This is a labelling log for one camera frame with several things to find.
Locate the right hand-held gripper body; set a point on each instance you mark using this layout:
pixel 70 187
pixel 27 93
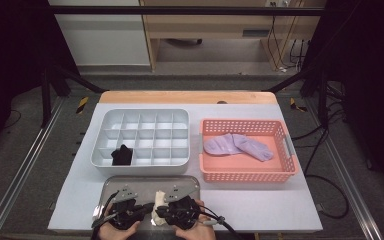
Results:
pixel 181 213

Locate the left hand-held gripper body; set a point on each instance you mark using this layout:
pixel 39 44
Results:
pixel 125 213

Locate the cream sock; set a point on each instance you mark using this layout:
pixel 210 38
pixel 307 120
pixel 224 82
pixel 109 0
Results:
pixel 156 222
pixel 159 196

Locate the transparent grey box lid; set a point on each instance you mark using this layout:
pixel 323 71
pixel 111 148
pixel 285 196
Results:
pixel 146 182

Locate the white compartment storage box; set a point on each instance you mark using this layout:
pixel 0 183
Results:
pixel 140 170

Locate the black sock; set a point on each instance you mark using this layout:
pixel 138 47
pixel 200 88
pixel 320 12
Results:
pixel 118 158
pixel 126 153

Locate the purple sock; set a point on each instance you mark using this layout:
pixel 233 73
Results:
pixel 220 146
pixel 256 150

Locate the pink plastic basket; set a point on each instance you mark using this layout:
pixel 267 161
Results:
pixel 246 166

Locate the person's left hand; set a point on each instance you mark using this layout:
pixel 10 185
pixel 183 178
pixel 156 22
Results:
pixel 116 235

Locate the person's right hand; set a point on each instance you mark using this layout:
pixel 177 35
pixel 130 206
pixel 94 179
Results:
pixel 200 233

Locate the black yellow striped tape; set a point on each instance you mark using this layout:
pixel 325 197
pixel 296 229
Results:
pixel 82 105
pixel 296 106

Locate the dark round table grommet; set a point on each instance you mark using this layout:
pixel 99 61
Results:
pixel 222 102

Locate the white cabinet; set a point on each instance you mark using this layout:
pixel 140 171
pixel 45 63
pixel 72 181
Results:
pixel 106 40

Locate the wooden desk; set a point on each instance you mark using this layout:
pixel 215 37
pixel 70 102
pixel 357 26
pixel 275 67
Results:
pixel 213 25

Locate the black curtain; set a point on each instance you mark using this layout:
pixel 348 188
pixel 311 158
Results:
pixel 6 50
pixel 373 83

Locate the white power strip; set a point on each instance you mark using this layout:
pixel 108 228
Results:
pixel 278 3

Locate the aluminium rail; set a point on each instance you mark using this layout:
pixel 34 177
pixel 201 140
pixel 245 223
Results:
pixel 346 186
pixel 20 180

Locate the black diagonal frame strut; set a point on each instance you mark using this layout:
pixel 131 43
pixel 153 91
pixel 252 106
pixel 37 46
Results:
pixel 290 80
pixel 80 81

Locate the black upright frame post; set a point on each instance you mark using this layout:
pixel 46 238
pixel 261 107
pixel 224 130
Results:
pixel 323 100

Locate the black horizontal frame bar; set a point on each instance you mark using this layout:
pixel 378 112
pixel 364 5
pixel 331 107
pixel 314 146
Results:
pixel 180 10

